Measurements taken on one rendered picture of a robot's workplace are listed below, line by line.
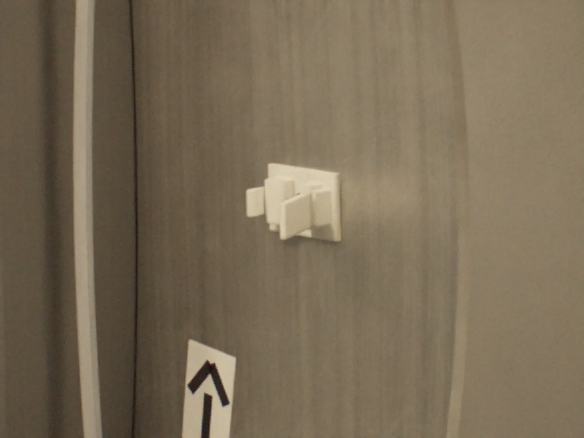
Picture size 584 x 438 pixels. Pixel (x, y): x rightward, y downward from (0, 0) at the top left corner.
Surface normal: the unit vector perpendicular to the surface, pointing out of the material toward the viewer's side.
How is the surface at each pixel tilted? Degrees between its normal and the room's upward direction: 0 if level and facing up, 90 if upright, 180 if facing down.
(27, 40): 85
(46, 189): 91
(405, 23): 90
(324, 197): 91
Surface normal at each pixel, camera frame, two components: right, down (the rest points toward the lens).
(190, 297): -0.71, 0.14
